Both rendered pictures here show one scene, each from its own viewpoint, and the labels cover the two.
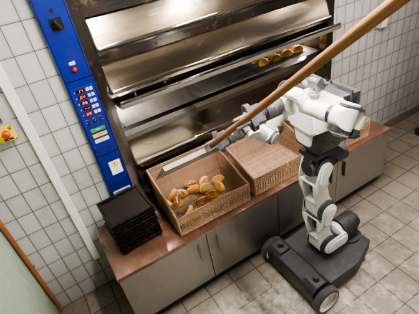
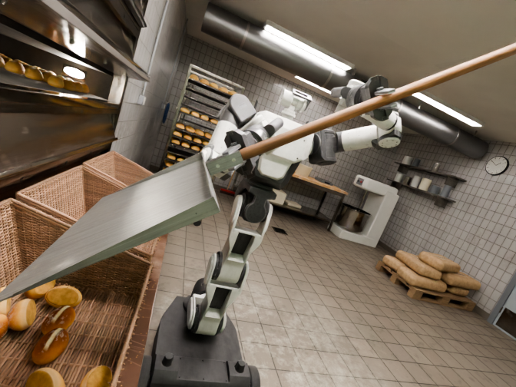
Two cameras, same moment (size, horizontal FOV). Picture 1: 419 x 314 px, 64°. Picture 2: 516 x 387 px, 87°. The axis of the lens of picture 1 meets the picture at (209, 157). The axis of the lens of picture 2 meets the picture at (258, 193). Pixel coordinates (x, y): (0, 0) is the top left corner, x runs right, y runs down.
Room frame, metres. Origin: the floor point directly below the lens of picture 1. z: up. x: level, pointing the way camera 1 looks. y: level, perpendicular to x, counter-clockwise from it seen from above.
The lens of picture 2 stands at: (1.37, 0.66, 1.29)
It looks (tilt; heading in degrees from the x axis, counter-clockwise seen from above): 11 degrees down; 277
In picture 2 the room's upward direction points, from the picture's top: 20 degrees clockwise
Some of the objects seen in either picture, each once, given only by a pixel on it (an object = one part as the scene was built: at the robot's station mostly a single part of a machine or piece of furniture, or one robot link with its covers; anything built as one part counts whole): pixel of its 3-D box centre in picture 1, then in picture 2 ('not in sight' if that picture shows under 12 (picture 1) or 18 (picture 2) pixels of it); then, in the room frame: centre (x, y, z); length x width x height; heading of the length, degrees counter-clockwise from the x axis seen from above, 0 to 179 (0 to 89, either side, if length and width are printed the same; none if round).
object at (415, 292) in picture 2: not in sight; (423, 285); (-1.02, -3.77, 0.07); 1.20 x 0.80 x 0.14; 25
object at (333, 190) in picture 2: not in sight; (286, 193); (1.49, -5.04, 0.45); 2.20 x 0.80 x 0.90; 25
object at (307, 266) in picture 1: (322, 246); (201, 331); (1.56, -0.68, 0.19); 0.64 x 0.52 x 0.33; 115
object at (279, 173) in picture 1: (265, 151); (107, 218); (2.11, -0.43, 0.72); 0.56 x 0.49 x 0.28; 114
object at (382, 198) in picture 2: not in sight; (362, 210); (-0.12, -5.34, 0.66); 1.00 x 0.66 x 1.32; 25
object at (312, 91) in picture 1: (313, 84); (290, 104); (1.52, -0.57, 1.47); 0.10 x 0.07 x 0.09; 21
